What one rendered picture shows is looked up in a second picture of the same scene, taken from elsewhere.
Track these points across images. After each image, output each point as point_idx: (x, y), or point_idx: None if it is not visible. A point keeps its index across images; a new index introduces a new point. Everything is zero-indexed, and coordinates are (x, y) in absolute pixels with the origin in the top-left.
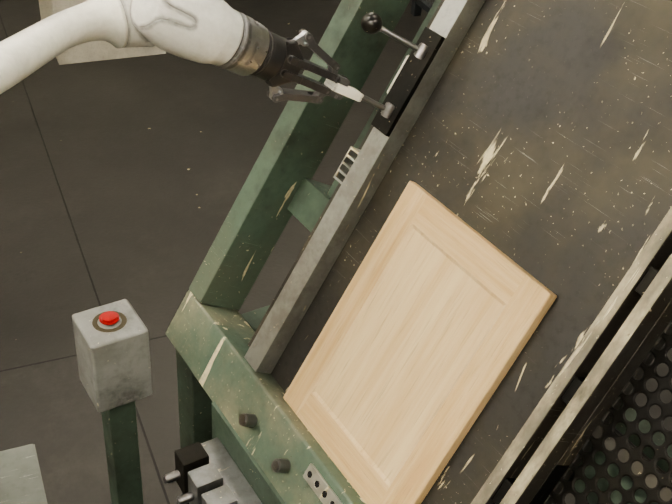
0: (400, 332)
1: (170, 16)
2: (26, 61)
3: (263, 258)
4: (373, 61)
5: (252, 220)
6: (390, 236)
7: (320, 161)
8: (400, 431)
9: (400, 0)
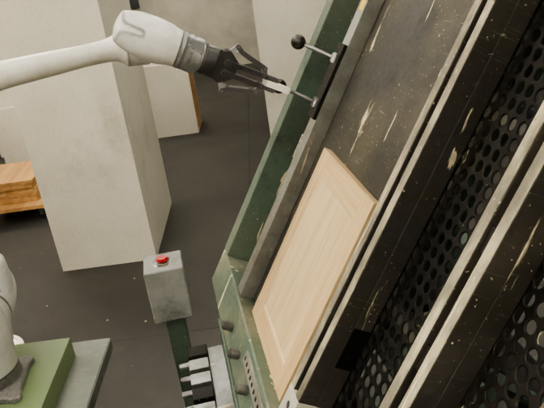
0: (305, 252)
1: (126, 30)
2: (47, 63)
3: None
4: None
5: (257, 197)
6: (311, 188)
7: None
8: (295, 323)
9: None
